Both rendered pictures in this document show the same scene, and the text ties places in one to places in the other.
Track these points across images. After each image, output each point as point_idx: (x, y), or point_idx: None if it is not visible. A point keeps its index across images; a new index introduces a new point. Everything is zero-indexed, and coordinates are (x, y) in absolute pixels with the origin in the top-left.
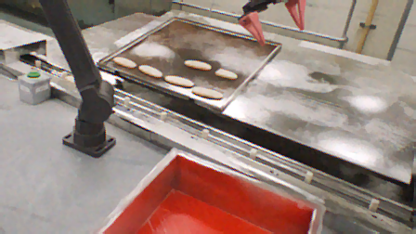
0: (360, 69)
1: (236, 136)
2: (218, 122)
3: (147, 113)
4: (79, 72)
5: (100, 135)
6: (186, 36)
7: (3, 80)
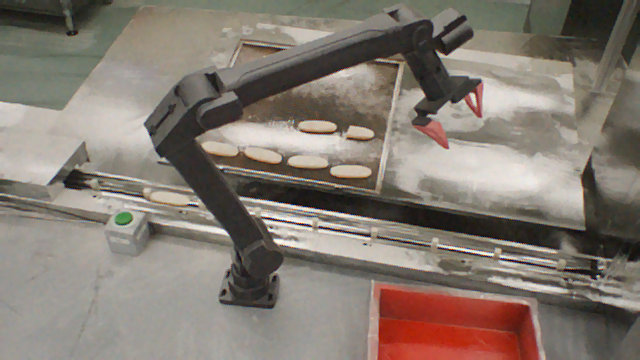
0: (503, 79)
1: (398, 215)
2: (370, 200)
3: (289, 221)
4: (239, 233)
5: (267, 281)
6: None
7: (59, 226)
